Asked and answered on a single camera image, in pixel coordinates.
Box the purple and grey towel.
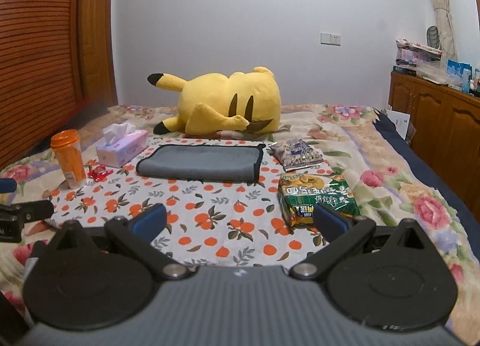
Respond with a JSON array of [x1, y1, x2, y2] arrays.
[[136, 144, 265, 183]]

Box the green yellow snack bag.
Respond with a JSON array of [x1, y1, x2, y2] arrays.
[[278, 173, 360, 227]]

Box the red candy wrapper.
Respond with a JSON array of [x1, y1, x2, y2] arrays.
[[87, 165, 113, 183]]

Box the orange plastic cup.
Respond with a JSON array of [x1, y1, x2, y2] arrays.
[[50, 129, 86, 189]]

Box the floral bed sheet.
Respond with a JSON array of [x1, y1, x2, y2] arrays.
[[1, 105, 479, 344]]

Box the purple snack packet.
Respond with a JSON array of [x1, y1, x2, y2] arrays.
[[269, 139, 324, 172]]

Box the pink tissue box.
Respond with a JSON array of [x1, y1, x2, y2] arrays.
[[96, 121, 148, 168]]

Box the wooden slatted headboard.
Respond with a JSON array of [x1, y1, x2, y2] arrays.
[[1, 0, 83, 167]]

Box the white paper card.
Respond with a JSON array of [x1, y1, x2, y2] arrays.
[[385, 109, 410, 140]]

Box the yellow Pikachu plush toy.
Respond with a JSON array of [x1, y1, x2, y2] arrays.
[[147, 67, 281, 136]]

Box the wooden sideboard cabinet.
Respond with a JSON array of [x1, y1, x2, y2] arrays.
[[388, 72, 479, 217]]

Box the stack of books and papers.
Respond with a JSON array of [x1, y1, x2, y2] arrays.
[[393, 38, 449, 85]]

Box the blue white box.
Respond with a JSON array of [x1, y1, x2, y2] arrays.
[[447, 60, 472, 94]]

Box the bottles on cabinet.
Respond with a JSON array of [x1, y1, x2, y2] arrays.
[[469, 68, 480, 98]]

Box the grey round fan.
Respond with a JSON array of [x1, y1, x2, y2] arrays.
[[426, 26, 441, 50]]

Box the tied beige curtain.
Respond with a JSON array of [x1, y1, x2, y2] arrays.
[[417, 0, 459, 64]]

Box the white wall switch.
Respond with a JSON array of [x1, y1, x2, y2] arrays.
[[320, 33, 341, 47]]

